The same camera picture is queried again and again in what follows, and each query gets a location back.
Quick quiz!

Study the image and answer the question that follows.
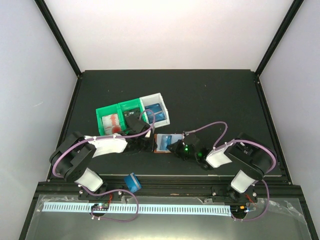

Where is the small circuit board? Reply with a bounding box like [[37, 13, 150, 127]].
[[91, 203, 109, 212]]

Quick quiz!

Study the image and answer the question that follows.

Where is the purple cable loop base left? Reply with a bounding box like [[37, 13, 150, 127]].
[[80, 185, 140, 223]]

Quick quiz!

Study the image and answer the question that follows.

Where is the white slotted cable duct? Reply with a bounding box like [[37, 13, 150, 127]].
[[42, 202, 232, 217]]

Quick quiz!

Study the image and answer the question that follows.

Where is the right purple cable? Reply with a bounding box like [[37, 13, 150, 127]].
[[183, 121, 278, 176]]

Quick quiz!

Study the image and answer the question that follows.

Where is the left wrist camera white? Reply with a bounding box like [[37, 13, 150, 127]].
[[144, 131, 151, 138]]

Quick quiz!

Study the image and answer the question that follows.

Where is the left black frame post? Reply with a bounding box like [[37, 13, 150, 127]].
[[34, 0, 82, 77]]

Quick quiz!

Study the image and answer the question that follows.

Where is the black vip cards stack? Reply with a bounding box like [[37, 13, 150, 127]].
[[123, 107, 141, 120]]

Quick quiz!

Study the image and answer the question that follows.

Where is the red white cards stack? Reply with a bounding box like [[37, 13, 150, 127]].
[[102, 113, 121, 135]]

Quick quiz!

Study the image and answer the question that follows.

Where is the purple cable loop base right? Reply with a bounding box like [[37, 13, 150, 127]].
[[231, 178, 270, 223]]

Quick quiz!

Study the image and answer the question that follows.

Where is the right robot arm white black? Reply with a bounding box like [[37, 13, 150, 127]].
[[165, 133, 277, 202]]

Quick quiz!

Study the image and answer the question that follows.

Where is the brown leather card holder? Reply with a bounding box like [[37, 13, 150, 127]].
[[154, 133, 183, 154]]

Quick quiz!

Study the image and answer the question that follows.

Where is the blue cards stack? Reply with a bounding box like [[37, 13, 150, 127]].
[[145, 103, 166, 123]]

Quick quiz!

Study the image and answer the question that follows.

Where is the green bin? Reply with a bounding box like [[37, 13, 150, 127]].
[[95, 103, 125, 136], [117, 98, 143, 130]]

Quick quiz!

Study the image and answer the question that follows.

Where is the white bin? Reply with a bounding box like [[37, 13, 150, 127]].
[[139, 93, 170, 128]]

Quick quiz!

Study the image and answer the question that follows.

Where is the green bin middle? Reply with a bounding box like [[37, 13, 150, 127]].
[[117, 98, 143, 130]]

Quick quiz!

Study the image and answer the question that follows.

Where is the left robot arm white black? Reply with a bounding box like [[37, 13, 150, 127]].
[[49, 117, 155, 200]]

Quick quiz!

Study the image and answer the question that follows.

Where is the green bin left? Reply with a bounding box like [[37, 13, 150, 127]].
[[95, 103, 125, 136]]

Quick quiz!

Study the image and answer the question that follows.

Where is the dropped blue credit card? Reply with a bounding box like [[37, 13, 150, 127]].
[[124, 172, 142, 193]]

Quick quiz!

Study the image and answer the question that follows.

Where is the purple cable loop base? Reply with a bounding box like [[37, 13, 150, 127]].
[[80, 185, 140, 223], [231, 178, 270, 223]]

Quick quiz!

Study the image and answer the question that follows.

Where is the black aluminium rail front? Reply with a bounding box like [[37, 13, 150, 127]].
[[33, 175, 305, 201]]

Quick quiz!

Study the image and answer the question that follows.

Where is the right black frame post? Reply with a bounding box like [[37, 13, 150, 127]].
[[254, 0, 305, 76]]

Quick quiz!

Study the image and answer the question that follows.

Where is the black frame post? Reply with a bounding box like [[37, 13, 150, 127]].
[[34, 0, 82, 77], [254, 0, 305, 76]]

